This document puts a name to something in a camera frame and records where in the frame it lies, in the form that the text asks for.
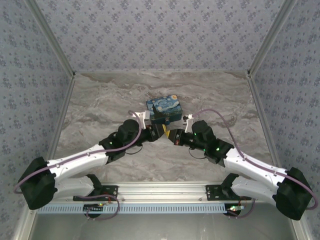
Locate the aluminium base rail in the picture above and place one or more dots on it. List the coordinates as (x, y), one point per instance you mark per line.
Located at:
(162, 191)

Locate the small black controller board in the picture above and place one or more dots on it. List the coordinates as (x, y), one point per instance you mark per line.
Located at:
(233, 209)
(93, 208)

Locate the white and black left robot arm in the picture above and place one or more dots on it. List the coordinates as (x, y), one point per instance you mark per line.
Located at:
(75, 162)

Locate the aluminium frame post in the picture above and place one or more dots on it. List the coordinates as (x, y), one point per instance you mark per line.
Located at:
(270, 37)
(55, 40)

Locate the starry night painted tin box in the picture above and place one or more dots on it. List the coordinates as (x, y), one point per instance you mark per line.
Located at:
(167, 105)

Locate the grey metal sheet shelf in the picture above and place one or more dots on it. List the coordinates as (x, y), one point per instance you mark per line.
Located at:
(162, 227)

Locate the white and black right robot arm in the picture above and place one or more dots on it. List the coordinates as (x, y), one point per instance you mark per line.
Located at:
(250, 162)

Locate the aluminium table edge rail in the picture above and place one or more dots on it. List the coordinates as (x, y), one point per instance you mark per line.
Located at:
(58, 125)
(265, 125)

